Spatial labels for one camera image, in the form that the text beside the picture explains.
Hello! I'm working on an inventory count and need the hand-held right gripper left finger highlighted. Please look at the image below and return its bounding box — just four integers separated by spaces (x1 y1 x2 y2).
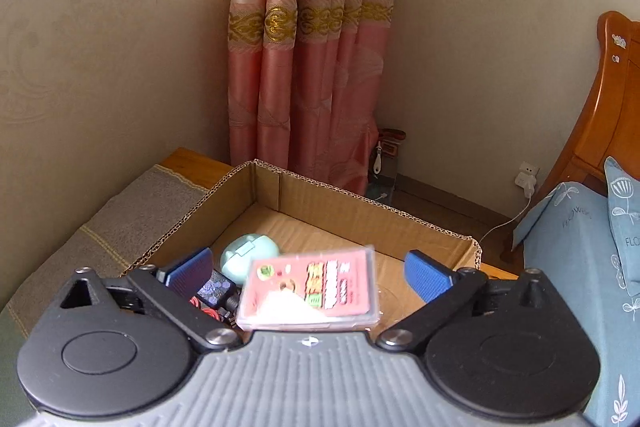
60 248 241 353

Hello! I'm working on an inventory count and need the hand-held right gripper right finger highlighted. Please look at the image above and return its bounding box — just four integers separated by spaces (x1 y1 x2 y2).
376 249 571 350

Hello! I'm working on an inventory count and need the mint green oval case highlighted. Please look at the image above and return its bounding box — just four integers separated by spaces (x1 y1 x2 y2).
220 234 281 286

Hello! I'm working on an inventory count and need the pink card case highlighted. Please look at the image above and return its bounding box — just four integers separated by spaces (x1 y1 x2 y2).
235 247 382 333

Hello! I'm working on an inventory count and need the cardboard box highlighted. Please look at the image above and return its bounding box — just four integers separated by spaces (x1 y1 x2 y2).
120 159 483 333

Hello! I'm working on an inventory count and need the green checked tablecloth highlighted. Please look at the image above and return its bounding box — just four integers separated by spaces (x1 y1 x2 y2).
0 164 211 358

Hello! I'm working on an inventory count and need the white plug-in charger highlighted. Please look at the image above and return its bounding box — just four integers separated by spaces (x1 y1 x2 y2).
515 161 540 198

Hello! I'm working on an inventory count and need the blue bed sheet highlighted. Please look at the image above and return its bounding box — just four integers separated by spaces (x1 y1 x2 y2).
512 181 640 427

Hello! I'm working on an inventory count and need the blue flower print pillow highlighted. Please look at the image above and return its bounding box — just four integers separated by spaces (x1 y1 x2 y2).
604 157 640 297

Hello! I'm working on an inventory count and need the pink curtain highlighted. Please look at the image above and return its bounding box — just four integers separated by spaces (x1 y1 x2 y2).
227 0 407 198

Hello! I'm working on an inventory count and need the wooden bed headboard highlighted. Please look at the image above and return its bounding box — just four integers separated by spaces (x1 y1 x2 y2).
500 11 640 264

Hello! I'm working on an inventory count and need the white charger cable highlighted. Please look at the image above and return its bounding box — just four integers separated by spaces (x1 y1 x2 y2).
477 193 532 246

